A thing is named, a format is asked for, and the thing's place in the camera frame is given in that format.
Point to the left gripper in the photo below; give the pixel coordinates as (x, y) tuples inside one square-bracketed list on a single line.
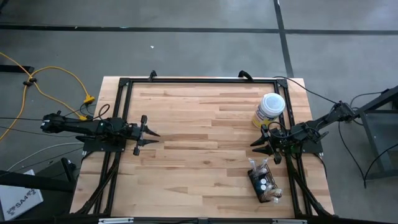
[(140, 135)]

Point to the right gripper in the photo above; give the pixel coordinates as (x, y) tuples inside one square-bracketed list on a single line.
[(271, 146)]

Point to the blue mouthwash bottle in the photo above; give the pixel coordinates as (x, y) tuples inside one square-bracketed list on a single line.
[(263, 187), (263, 181)]

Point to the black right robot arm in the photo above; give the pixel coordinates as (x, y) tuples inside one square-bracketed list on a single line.
[(323, 123)]

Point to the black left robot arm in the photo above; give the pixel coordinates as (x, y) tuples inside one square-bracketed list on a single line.
[(87, 127)]

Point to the yellow Lysol wipes canister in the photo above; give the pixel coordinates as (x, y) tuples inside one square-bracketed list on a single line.
[(270, 107)]

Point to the black mesh basket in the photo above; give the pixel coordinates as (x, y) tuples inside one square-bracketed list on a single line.
[(255, 186)]

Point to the small black clamp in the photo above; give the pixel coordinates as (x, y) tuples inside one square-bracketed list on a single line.
[(152, 75)]

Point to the black curved clamp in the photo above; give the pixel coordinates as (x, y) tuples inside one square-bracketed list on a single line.
[(245, 74)]

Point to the black floor equipment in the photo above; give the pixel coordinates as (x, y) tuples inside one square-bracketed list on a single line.
[(59, 169)]

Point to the grey metal stand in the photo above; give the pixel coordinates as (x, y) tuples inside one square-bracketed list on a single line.
[(381, 99)]

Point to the white printed box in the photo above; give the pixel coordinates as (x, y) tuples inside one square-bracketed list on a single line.
[(18, 199)]

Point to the black floor bar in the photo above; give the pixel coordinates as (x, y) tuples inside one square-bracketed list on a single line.
[(15, 69)]

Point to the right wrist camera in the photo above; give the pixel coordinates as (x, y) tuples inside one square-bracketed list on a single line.
[(280, 137)]

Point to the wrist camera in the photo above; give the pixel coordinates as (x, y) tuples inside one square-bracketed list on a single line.
[(280, 137), (130, 130)]

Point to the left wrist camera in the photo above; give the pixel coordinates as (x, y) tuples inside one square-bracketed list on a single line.
[(130, 130)]

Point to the black aluminium table frame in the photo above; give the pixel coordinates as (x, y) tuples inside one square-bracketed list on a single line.
[(202, 80)]

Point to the silver metal bracket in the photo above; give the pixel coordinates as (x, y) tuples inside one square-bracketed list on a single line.
[(289, 221), (115, 221)]

